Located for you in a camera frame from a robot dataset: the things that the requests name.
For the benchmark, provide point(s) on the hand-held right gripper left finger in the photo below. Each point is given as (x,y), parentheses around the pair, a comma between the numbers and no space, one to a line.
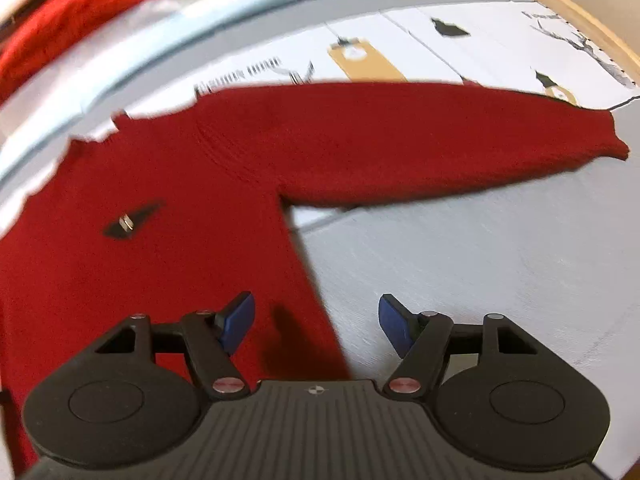
(240,321)

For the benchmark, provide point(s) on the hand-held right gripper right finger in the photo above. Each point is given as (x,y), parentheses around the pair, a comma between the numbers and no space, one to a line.
(394,325)

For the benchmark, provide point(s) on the dark red knit sweater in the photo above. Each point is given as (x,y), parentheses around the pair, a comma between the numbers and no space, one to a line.
(200,170)

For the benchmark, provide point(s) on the white printed sheet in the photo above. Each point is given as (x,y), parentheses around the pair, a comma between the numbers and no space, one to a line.
(400,35)

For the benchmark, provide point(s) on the bright red garment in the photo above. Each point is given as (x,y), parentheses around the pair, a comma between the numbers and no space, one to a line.
(90,5)

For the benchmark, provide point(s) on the wooden bed frame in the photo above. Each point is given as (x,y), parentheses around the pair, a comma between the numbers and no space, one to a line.
(575,2)

